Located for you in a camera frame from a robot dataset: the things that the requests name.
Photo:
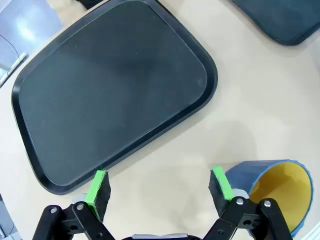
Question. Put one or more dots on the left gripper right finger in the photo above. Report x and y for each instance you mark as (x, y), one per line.
(220, 195)

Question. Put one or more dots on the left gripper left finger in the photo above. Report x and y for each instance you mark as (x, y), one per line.
(100, 195)

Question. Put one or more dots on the blue mug yellow inside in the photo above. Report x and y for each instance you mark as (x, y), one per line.
(282, 190)

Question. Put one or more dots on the black plastic serving tray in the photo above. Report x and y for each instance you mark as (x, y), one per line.
(280, 20)
(112, 87)

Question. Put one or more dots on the person in black t-shirt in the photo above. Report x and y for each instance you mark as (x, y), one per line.
(92, 3)

